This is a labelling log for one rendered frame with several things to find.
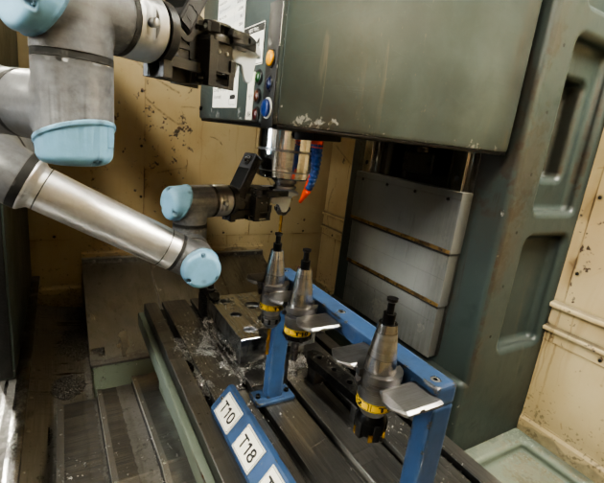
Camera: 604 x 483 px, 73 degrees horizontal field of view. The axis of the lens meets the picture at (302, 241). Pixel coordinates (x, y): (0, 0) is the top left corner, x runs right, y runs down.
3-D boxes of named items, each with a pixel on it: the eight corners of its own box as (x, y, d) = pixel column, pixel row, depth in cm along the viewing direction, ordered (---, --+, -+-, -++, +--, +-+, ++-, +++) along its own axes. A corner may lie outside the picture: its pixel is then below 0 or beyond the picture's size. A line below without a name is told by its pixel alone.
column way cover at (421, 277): (427, 360, 123) (462, 193, 110) (337, 299, 163) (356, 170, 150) (437, 357, 126) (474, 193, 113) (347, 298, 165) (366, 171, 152)
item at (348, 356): (345, 372, 57) (346, 367, 56) (324, 353, 61) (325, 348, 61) (383, 362, 60) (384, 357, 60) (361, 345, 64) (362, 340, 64)
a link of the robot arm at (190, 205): (157, 219, 90) (157, 181, 88) (200, 217, 98) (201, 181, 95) (175, 228, 85) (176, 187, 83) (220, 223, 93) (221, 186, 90)
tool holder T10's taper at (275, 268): (289, 283, 83) (292, 251, 81) (271, 287, 80) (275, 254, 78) (275, 276, 86) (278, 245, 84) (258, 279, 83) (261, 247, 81)
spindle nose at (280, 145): (327, 181, 109) (333, 135, 106) (281, 181, 98) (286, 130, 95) (289, 172, 120) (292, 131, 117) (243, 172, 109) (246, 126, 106)
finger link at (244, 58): (255, 87, 67) (218, 78, 59) (258, 49, 66) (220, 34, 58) (271, 88, 66) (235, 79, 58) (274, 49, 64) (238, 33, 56)
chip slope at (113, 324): (94, 396, 133) (92, 323, 127) (82, 310, 188) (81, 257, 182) (320, 350, 178) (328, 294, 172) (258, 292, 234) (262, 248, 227)
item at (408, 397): (400, 423, 47) (402, 417, 47) (371, 396, 52) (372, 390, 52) (441, 408, 51) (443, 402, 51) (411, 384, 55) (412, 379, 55)
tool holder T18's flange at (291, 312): (320, 323, 72) (322, 310, 72) (288, 324, 70) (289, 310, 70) (309, 308, 78) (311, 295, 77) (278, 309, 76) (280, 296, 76)
